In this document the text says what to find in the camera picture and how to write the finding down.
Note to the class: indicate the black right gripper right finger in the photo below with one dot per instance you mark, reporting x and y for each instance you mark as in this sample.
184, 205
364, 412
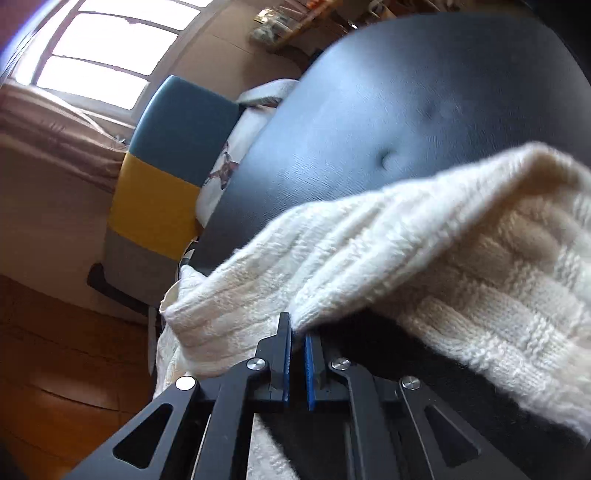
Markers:
396, 429

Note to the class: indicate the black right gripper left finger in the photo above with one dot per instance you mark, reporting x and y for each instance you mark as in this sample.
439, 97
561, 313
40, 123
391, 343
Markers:
199, 429

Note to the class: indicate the cream knitted sweater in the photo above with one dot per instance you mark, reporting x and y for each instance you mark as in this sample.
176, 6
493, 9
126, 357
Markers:
476, 280

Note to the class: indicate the grey yellow blue chair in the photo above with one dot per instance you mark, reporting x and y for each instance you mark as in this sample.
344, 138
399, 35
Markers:
151, 220

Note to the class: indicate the brown curtain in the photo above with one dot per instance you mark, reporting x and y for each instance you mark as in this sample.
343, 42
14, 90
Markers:
42, 126

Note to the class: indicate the black leather sofa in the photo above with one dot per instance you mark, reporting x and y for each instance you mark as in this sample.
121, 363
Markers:
406, 99

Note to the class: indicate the white printed pillow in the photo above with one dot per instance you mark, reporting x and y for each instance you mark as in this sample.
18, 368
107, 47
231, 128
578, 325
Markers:
258, 105

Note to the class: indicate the cluttered shelf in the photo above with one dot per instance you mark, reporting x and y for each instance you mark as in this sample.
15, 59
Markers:
279, 25

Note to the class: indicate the window with frame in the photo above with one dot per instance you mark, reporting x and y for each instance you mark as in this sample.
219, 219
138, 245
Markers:
108, 52

